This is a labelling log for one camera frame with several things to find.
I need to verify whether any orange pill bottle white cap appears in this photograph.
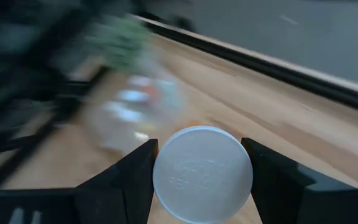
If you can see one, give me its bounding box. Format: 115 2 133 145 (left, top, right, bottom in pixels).
152 120 254 224

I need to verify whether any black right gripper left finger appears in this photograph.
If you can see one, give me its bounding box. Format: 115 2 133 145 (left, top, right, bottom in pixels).
0 139 160 224

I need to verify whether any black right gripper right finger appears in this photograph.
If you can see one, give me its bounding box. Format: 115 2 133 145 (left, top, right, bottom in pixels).
241 138 358 224

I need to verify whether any black table edge rail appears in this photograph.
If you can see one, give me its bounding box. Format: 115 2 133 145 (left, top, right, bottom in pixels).
129 12 358 116

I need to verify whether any clear plastic bin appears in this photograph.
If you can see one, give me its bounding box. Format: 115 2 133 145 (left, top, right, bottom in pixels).
87 70 188 155

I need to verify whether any green succulent in white pot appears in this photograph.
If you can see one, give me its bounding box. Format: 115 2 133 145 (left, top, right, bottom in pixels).
85 15 157 74

